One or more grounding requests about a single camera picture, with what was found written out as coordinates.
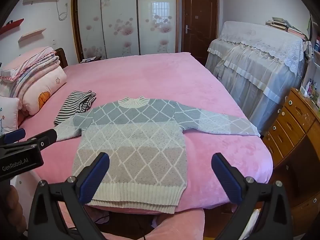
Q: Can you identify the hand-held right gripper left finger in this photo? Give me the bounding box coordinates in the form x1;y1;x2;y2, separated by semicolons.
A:
27;152;110;240

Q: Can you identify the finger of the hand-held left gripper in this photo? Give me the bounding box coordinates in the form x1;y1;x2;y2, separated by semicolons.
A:
0;128;26;145
27;129;58;152

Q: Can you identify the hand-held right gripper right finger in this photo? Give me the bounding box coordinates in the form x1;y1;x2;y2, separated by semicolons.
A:
211;152;293;240

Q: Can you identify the diamond pattern knit sweater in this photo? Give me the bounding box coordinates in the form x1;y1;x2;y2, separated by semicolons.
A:
54;95;261;214

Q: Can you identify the person's left hand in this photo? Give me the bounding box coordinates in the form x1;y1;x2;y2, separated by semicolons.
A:
0;184;27;233

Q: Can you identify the white embroidered pillow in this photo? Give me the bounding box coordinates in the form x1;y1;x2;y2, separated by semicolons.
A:
0;95;21;134

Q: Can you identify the black white striped garment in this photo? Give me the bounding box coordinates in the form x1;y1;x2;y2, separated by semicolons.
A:
54;91;97;126

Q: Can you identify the wooden dresser with drawers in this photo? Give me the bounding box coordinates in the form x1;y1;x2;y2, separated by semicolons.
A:
262;87;320;230

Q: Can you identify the brown wooden headboard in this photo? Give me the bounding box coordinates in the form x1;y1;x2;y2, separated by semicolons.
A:
54;47;69;68

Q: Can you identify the lace covered piano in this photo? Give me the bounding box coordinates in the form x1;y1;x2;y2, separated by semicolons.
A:
205;21;312;134

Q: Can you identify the pink plush bed blanket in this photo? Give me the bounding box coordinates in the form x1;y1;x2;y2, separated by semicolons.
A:
19;52;273;214

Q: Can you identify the group of small bottles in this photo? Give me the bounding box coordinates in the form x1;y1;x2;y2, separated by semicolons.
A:
299;79;320;107

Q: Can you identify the floral sliding door wardrobe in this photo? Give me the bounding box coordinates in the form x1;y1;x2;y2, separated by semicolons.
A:
71;0;180;63

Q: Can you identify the white shelf unit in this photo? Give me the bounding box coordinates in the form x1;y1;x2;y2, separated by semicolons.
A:
304;30;320;85

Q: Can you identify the brown wooden door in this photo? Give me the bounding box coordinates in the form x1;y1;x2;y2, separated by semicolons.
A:
180;0;219;60

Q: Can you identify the stack of books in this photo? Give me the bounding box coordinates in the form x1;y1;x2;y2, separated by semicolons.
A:
265;17;310;41

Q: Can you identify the light wooden wall shelf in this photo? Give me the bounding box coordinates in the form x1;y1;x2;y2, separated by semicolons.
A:
18;27;47;43

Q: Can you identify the red wall shelf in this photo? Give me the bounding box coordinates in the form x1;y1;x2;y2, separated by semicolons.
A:
0;18;25;36

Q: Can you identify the white air conditioner cable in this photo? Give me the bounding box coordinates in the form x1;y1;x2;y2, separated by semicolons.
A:
56;2;69;21

